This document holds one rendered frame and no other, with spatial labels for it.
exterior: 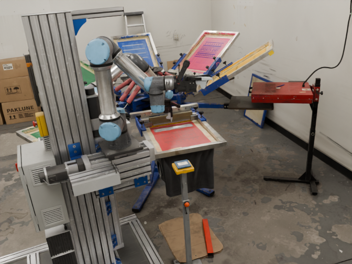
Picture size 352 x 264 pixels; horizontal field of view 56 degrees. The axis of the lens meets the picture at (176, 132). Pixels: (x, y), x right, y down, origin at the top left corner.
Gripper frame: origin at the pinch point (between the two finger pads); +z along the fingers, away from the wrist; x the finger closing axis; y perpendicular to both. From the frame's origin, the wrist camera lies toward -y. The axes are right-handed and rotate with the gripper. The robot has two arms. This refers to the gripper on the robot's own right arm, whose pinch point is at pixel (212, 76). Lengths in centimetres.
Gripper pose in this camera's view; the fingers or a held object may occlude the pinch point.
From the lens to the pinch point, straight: 174.7
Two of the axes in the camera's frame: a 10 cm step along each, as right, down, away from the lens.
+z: 10.0, -0.5, -0.5
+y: 0.6, 9.6, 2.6
